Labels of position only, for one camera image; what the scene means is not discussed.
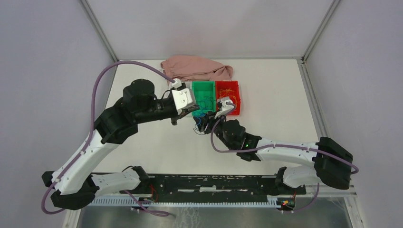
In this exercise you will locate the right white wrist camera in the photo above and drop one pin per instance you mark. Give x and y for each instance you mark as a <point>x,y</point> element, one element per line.
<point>225,107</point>

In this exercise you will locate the pink cloth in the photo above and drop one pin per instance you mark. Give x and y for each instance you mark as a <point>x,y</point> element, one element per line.
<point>196,68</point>

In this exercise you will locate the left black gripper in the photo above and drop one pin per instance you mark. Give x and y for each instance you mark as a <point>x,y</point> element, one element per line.
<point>185,112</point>

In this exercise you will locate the green plastic bin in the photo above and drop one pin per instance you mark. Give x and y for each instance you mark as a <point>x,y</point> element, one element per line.
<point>205,95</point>

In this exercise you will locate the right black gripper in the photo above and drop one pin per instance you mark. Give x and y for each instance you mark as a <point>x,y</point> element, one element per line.
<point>202,122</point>

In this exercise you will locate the clear plastic bin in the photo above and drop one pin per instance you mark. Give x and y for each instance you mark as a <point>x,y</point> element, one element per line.
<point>189,87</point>

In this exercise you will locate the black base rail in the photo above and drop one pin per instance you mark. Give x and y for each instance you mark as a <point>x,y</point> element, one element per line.
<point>186,188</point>

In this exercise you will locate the red plastic bin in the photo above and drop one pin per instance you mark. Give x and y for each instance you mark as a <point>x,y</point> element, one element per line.
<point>230,89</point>

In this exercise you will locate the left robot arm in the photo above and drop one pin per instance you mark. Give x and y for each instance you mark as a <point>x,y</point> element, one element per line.
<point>75,185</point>

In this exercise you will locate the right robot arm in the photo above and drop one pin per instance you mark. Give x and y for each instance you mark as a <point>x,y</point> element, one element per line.
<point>324,161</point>

